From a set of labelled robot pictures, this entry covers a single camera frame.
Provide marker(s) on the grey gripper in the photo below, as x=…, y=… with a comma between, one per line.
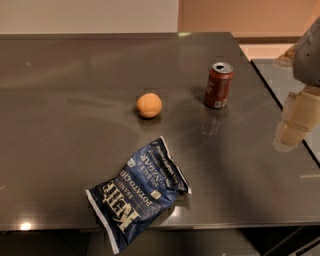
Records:
x=308, y=60

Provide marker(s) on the orange fruit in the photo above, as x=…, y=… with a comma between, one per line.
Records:
x=149, y=105

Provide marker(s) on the grey side table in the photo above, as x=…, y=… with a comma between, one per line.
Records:
x=279, y=81

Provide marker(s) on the red soda can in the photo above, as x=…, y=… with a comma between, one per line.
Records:
x=218, y=86

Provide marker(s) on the blue potato chip bag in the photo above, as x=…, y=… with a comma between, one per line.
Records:
x=148, y=184

